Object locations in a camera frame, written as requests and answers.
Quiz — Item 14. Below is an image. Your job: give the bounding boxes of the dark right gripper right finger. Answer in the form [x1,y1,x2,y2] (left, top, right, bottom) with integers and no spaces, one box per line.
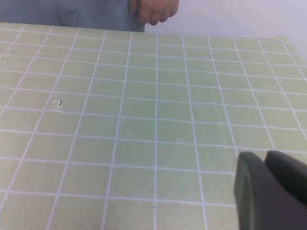
[264,150,307,207]

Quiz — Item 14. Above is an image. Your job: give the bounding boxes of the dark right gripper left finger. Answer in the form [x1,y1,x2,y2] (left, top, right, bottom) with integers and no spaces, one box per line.
[234,152,307,230]

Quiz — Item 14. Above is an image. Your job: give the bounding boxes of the blue jeans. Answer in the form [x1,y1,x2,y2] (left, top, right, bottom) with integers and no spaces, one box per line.
[0,0,146,33]

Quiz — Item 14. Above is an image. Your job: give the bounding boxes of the person's left hand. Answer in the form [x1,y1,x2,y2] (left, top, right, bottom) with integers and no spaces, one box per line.
[130,0,179,26]

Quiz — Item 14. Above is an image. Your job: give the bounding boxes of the green checked tablecloth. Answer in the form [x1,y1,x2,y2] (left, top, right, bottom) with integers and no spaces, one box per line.
[0,22,307,230]

